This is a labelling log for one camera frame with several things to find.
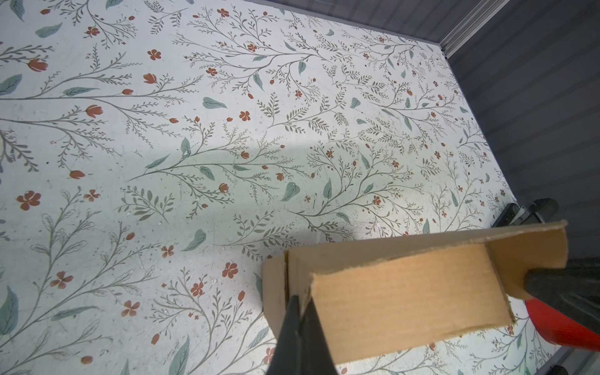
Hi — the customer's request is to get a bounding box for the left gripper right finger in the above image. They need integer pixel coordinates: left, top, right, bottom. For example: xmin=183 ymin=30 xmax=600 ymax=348
xmin=299 ymin=299 xmax=338 ymax=375

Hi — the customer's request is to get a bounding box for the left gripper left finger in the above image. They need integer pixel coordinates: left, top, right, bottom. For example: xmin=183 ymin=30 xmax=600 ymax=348
xmin=267 ymin=295 xmax=302 ymax=375

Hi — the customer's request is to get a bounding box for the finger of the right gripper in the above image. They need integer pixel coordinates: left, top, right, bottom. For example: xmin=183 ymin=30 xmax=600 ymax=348
xmin=524 ymin=257 xmax=599 ymax=334

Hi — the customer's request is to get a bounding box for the brown cardboard box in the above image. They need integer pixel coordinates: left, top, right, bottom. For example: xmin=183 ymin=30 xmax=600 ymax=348
xmin=262 ymin=221 xmax=568 ymax=365

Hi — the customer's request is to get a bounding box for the red pencil cup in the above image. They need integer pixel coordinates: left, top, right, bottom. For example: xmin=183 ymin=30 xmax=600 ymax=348
xmin=525 ymin=299 xmax=600 ymax=352

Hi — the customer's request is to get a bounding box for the small black device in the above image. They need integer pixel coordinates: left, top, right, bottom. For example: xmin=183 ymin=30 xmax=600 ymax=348
xmin=492 ymin=198 xmax=559 ymax=228

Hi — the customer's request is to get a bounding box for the floral table mat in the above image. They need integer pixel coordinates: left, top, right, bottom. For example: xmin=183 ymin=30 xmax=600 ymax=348
xmin=0 ymin=0 xmax=563 ymax=375

